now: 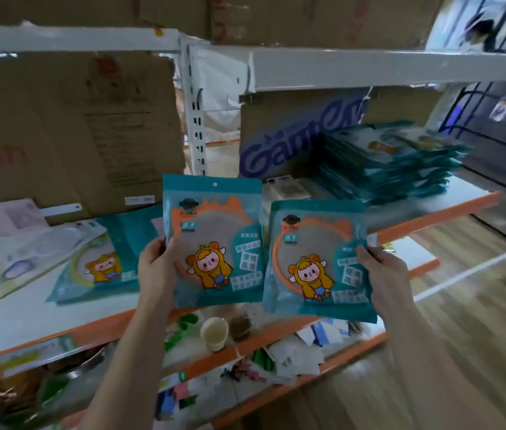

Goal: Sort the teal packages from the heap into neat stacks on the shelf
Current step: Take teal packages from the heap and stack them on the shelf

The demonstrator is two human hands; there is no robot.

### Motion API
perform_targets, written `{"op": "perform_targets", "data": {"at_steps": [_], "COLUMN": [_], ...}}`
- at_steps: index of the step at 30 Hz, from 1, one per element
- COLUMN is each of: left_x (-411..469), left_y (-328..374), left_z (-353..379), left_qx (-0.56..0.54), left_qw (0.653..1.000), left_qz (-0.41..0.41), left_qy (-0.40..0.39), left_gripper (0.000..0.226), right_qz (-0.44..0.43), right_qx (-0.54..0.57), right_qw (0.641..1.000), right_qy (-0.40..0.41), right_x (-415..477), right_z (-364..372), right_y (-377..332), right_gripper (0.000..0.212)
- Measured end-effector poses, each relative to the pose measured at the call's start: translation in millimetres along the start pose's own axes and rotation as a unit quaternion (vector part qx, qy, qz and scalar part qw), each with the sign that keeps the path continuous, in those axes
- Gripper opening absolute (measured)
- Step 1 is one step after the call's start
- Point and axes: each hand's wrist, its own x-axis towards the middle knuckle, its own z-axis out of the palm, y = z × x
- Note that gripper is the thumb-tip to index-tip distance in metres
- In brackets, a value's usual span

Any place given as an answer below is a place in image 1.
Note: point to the person's right hand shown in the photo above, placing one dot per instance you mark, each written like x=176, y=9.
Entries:
x=389, y=286

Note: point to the person's left hand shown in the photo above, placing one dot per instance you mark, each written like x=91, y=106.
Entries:
x=159, y=277

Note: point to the stack of teal packets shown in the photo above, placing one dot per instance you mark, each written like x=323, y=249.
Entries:
x=441, y=174
x=351, y=174

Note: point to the yellow packaged hand mirror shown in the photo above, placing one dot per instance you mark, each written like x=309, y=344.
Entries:
x=33, y=255

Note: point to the beige hand mirror brown print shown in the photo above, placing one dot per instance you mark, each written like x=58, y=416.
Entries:
x=286, y=188

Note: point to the person's left forearm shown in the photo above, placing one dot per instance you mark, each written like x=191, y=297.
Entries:
x=132, y=371

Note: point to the person's right forearm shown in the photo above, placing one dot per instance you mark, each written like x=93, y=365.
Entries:
x=436, y=376

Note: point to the yellow snack sachet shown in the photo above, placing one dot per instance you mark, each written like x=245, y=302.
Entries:
x=387, y=247

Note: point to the green snack packet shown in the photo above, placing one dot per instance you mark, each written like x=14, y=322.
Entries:
x=181, y=329

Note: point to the beige paper cup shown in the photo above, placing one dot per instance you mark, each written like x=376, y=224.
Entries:
x=214, y=333

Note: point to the brown plastic cup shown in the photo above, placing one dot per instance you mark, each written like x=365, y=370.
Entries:
x=240, y=327

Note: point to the pile of white paper cards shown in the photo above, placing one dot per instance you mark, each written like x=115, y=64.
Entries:
x=297, y=358

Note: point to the pile of colourful cards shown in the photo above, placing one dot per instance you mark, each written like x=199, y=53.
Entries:
x=168, y=398

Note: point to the yellow white price label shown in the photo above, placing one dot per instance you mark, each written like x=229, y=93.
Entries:
x=33, y=356

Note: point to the brown cardboard sheet red print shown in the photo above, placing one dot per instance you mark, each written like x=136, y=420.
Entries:
x=56, y=129

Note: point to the plain brown cardboard sheet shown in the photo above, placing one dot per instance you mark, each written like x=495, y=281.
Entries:
x=400, y=105

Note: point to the cardboard sheet blue lettering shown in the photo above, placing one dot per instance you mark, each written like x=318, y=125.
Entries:
x=271, y=129

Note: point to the brown snack packet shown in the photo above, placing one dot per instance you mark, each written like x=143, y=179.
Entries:
x=6, y=398

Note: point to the paper tag red mark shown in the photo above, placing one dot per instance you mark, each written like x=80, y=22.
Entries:
x=501, y=109

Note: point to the brown cardboard box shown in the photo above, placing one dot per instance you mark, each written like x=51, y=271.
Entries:
x=324, y=17
x=56, y=8

